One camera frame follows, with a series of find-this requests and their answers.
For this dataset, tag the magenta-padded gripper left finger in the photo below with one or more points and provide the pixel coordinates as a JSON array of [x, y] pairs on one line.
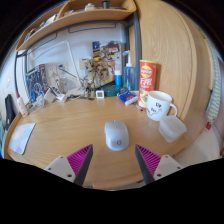
[[63, 165]]

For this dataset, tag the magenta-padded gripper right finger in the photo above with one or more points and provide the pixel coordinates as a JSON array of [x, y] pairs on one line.
[[164, 165]]

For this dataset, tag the grey white computer mouse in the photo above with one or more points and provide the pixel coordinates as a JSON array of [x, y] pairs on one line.
[[116, 135]]

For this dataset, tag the pastel printed mouse pad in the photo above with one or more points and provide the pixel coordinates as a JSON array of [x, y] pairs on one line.
[[21, 138]]

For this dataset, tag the clear plastic food container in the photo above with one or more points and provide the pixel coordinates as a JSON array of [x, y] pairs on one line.
[[172, 128]]

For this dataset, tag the white printed mug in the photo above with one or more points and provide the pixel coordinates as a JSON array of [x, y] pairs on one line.
[[158, 106]]

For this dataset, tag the white power strip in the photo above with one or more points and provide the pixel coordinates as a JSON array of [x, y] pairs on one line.
[[61, 97]]

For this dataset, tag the white charger block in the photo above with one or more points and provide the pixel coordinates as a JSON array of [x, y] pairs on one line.
[[49, 95]]

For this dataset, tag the black bag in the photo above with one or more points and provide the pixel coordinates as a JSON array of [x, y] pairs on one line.
[[9, 111]]

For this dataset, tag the blue tissue packet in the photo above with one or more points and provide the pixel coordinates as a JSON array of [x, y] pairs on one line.
[[127, 97]]

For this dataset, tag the small white cube clock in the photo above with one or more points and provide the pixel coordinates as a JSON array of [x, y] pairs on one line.
[[99, 94]]

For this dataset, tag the red chips can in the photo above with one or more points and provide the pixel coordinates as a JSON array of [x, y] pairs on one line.
[[147, 83]]

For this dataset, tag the blue robot model box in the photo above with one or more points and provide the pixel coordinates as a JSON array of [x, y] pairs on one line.
[[35, 83]]

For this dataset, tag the teal round tin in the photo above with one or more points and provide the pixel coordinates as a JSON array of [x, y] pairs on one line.
[[111, 90]]

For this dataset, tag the beige robot model figure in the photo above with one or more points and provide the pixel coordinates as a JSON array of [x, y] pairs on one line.
[[90, 78]]

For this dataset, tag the blue spray bottle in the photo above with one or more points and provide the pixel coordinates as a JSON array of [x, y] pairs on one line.
[[129, 76]]

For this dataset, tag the blue tube with white cap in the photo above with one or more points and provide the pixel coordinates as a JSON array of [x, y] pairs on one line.
[[118, 79]]

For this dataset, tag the wooden wall shelf unit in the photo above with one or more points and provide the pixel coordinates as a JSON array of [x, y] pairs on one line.
[[83, 16]]

